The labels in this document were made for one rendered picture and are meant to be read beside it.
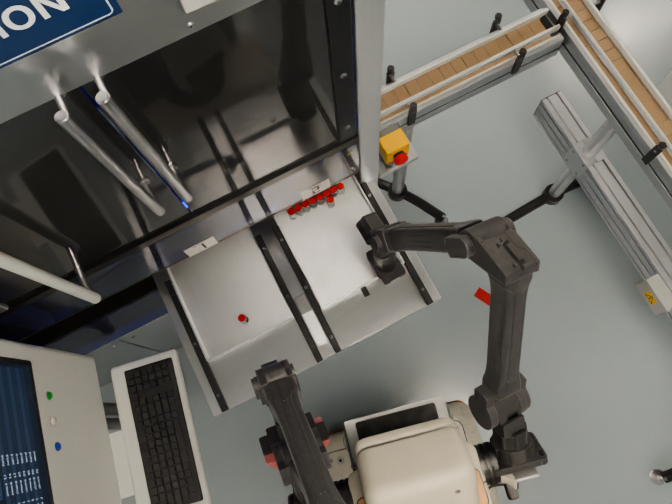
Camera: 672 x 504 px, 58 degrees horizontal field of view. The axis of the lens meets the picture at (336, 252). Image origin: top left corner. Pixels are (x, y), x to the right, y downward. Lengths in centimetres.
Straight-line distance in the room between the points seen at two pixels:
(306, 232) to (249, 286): 22
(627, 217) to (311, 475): 158
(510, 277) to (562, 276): 168
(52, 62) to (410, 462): 88
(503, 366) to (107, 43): 87
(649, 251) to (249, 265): 132
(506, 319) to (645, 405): 169
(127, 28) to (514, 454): 105
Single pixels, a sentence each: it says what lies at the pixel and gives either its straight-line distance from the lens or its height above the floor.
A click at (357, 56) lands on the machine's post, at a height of 155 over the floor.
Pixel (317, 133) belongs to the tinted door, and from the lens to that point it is 138.
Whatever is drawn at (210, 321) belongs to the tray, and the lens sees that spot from 173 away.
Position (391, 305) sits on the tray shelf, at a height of 88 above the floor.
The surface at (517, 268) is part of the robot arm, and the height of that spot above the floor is 154.
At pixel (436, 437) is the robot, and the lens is 122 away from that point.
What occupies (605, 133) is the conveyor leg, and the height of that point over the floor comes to 73.
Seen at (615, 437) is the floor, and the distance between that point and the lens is 272.
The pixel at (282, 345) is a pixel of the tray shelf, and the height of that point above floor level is 88.
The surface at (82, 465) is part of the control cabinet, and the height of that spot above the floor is 100.
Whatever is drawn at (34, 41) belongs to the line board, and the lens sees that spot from 86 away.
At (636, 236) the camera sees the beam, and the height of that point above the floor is 55.
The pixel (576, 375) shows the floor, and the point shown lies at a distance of 268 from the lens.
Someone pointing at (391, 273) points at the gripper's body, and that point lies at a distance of 157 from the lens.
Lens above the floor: 254
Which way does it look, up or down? 75 degrees down
